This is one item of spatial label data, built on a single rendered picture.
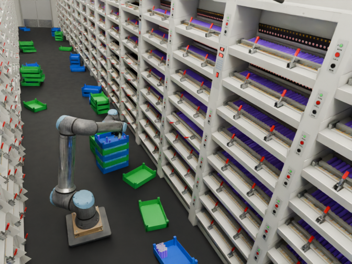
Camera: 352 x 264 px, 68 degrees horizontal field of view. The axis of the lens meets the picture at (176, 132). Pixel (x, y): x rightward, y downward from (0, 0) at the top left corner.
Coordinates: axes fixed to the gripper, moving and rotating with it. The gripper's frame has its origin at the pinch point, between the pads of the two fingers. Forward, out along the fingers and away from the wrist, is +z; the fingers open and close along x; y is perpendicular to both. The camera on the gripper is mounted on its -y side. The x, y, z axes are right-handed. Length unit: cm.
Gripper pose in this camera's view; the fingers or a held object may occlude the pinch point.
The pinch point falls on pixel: (119, 136)
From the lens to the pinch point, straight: 281.3
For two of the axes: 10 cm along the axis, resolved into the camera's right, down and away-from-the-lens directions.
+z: 0.0, 7.3, 6.9
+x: 9.2, 2.7, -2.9
